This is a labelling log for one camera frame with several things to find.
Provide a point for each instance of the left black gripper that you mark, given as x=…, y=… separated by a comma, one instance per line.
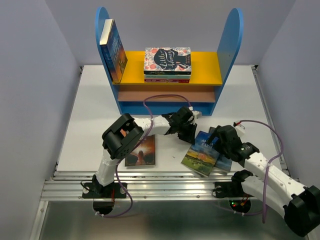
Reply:
x=190, y=137

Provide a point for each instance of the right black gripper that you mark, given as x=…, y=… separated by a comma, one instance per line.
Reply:
x=216, y=146

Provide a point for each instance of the Animal Farm book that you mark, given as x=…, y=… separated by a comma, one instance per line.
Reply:
x=201, y=157

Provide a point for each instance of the Jane Eyre blue book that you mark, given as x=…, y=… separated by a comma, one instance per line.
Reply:
x=113, y=50

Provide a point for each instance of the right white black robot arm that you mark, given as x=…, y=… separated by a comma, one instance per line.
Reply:
x=296, y=203

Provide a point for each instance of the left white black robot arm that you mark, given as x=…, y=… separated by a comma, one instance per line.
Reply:
x=121, y=138

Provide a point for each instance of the red spine book in stack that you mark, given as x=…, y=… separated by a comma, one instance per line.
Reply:
x=165, y=80

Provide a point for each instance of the green spine book in stack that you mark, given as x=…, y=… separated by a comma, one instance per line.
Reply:
x=167, y=76

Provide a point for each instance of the Nineteen Eighty-Four blue book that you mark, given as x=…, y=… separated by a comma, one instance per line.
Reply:
x=222, y=163

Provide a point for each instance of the Three Days To See book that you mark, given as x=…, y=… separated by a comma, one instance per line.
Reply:
x=144, y=155

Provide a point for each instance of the blue yellow wooden bookshelf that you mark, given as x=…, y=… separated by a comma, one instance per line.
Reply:
x=210, y=71

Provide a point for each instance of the Little Women floral book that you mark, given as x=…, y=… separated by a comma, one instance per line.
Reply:
x=167, y=61

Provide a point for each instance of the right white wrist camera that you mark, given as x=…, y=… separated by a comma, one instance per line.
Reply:
x=239, y=127

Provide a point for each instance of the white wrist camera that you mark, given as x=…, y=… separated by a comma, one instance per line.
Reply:
x=196, y=114
x=239, y=127

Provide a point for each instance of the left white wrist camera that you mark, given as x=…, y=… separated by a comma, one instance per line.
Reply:
x=196, y=114

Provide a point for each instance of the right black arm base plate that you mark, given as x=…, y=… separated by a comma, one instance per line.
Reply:
x=234, y=189

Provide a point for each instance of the aluminium rail frame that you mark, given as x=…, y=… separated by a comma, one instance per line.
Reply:
x=169, y=202

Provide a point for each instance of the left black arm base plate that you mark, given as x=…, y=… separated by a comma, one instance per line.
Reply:
x=117, y=191

